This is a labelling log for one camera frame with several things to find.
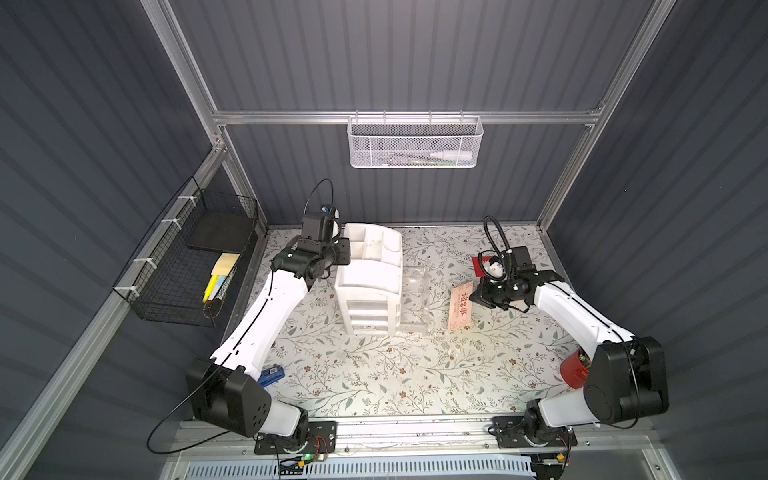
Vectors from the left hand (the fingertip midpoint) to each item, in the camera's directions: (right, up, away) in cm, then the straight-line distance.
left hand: (346, 246), depth 79 cm
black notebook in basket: (-34, +5, +1) cm, 34 cm away
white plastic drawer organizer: (+7, -11, 0) cm, 13 cm away
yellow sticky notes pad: (-30, -5, -5) cm, 31 cm away
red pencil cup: (+59, -32, -3) cm, 67 cm away
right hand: (+37, -14, +7) cm, 40 cm away
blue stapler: (-21, -35, +2) cm, 41 cm away
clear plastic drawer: (+19, -22, +18) cm, 34 cm away
